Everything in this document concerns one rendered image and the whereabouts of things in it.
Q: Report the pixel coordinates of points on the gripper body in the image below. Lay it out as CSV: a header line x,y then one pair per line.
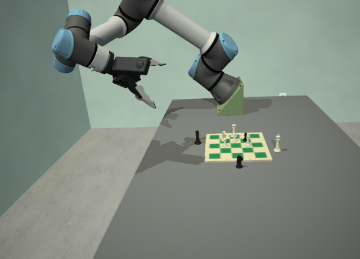
x,y
118,78

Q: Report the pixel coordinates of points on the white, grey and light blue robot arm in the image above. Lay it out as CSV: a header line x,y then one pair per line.
x,y
73,45

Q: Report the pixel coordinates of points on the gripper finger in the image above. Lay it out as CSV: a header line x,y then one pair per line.
x,y
156,62
140,94

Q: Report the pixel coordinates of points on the green and cream chessboard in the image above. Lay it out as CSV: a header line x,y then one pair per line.
x,y
257,152

